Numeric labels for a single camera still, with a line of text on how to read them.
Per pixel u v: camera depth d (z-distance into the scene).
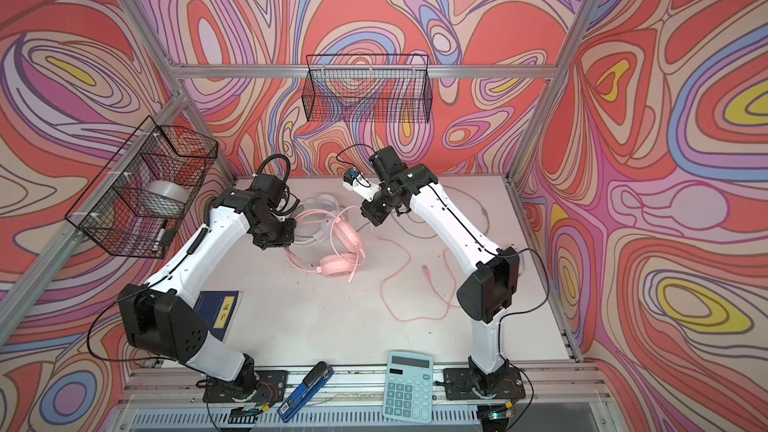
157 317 0.42
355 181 0.69
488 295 0.51
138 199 0.69
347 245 0.75
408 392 0.72
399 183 0.56
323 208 1.02
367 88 1.00
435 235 0.78
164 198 0.70
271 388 0.72
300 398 0.70
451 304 0.87
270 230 0.67
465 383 0.73
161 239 0.72
